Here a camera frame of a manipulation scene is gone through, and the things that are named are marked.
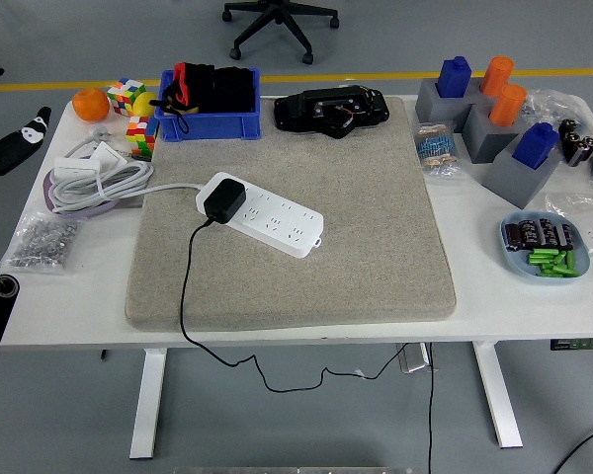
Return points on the clear bag of resistors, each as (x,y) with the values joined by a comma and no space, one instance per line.
(437,150)

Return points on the green battery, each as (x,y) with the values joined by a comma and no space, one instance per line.
(570,261)
(541,258)
(553,267)
(543,252)
(561,260)
(556,273)

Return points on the grey-brown mat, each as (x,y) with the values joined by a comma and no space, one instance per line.
(326,276)

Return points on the stickerless puzzle cube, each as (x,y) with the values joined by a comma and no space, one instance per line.
(141,135)

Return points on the white square box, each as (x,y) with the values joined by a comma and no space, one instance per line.
(110,155)

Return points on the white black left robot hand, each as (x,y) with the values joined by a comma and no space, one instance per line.
(15,143)

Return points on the black electronic housing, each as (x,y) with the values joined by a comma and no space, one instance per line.
(301,111)

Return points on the light blue plate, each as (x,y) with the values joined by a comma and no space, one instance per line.
(516,261)

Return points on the black foam stack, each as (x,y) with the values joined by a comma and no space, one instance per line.
(234,89)

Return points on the clear bag of screws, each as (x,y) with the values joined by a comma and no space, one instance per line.
(39,242)

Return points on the orange fruit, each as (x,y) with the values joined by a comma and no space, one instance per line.
(90,104)

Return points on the table height control panel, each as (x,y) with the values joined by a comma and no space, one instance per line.
(580,344)

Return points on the white-edged puzzle cube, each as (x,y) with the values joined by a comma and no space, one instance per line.
(126,96)

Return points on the yellow lemon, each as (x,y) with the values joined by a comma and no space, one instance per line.
(145,104)

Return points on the silver box under table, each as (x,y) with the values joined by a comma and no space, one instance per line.
(415,358)

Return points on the orange cylinder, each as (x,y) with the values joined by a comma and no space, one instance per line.
(507,106)
(496,76)

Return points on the flat clear plastic bag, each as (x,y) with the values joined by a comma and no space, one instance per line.
(568,205)

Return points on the grey block holder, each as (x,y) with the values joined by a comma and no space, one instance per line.
(519,185)
(432,108)
(484,140)

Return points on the blue square block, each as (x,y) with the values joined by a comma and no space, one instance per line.
(453,79)
(534,148)

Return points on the white flat box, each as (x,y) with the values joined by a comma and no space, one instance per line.
(74,169)

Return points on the white table leg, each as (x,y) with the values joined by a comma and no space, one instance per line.
(148,405)
(496,395)

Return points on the black printed capacitor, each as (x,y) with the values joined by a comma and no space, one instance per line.
(529,233)
(565,236)
(513,237)
(546,232)

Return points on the crumpled clear plastic bag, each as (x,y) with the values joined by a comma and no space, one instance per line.
(548,106)

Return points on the black plug adapter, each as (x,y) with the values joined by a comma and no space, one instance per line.
(225,200)

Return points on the blue plastic bin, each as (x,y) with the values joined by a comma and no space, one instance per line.
(212,126)

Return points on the black office chair base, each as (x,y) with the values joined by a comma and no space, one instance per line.
(277,20)

